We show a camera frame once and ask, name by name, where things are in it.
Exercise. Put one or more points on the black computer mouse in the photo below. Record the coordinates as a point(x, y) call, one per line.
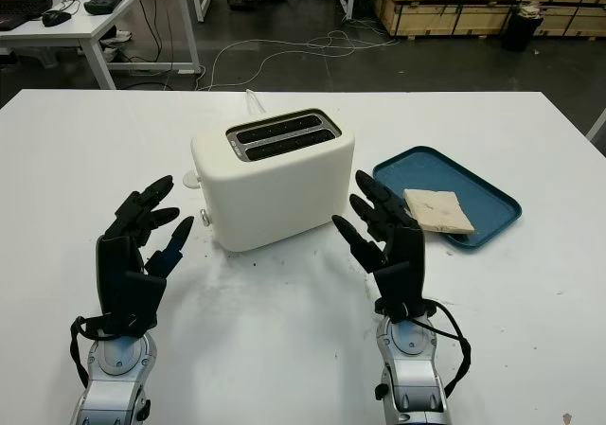
point(56, 17)

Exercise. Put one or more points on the crumpled white paper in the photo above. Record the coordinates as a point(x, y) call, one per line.
point(116, 39)

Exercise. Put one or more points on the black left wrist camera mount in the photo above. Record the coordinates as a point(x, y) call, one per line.
point(142, 302)

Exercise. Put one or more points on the black laptop with red screen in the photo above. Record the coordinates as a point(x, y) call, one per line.
point(19, 4)

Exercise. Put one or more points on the black handheld device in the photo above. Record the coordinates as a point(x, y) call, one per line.
point(101, 4)

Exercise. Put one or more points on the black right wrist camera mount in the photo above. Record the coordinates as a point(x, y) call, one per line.
point(393, 288)

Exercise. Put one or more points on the cream white two-slot toaster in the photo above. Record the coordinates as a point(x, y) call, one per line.
point(274, 193)

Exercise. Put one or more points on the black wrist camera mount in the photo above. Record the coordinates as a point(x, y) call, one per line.
point(142, 302)
point(393, 288)

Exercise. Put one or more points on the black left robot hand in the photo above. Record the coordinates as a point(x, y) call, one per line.
point(118, 264)

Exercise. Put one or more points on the pale slice of bread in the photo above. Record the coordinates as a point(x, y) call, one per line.
point(438, 209)

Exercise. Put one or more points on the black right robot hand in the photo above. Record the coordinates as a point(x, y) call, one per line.
point(409, 254)

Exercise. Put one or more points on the black trash bin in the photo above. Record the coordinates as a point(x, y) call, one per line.
point(521, 32)

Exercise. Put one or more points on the white office desk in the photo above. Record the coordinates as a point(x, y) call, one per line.
point(80, 27)

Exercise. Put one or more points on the blue rectangular tray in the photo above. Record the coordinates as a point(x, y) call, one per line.
point(487, 207)

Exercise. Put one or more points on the white furniture frame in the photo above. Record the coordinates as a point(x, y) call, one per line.
point(597, 129)

